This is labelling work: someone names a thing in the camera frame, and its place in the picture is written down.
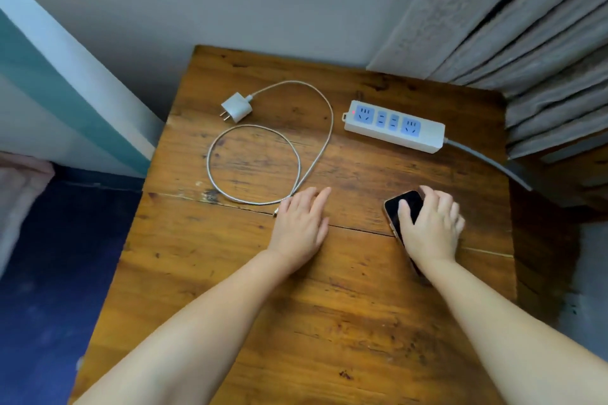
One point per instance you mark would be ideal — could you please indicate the pink bedding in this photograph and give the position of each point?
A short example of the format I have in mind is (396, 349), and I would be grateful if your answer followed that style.
(21, 200)

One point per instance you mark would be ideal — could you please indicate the person's left thumb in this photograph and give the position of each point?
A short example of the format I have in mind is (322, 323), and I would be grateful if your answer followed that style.
(322, 203)

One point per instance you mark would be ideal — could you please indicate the person's right middle finger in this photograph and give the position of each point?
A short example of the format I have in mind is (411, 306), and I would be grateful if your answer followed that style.
(444, 203)

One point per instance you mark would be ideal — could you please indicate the person's right little finger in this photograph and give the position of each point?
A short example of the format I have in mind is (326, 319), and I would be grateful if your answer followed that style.
(460, 225)

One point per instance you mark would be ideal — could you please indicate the black smartphone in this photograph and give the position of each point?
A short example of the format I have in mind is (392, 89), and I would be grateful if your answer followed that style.
(403, 203)

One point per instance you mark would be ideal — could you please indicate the person's right forearm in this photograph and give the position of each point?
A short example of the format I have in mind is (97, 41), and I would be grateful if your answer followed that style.
(503, 343)

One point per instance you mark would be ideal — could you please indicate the white power strip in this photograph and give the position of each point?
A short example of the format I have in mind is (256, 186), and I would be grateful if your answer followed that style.
(427, 136)

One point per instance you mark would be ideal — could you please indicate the person's left little finger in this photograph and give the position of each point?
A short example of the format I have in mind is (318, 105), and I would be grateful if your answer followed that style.
(283, 208)

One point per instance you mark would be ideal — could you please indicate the grey curtain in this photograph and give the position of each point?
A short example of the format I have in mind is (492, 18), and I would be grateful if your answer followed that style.
(522, 20)

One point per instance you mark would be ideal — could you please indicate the white charger adapter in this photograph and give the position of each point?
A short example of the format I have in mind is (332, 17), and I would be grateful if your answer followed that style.
(237, 108)

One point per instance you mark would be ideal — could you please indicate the person's right thumb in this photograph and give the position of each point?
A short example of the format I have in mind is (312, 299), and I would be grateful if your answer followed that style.
(405, 217)

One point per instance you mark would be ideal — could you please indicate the person's right hand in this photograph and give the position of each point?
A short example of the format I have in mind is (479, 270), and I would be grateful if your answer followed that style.
(432, 238)

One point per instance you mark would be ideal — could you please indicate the person's left middle finger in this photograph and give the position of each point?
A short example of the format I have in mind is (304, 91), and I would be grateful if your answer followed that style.
(299, 200)

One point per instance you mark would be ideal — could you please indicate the person's left forearm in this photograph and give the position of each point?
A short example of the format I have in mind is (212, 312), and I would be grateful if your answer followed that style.
(190, 343)

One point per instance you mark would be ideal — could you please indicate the person's left hand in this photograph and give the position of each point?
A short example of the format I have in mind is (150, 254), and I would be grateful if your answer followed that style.
(297, 234)

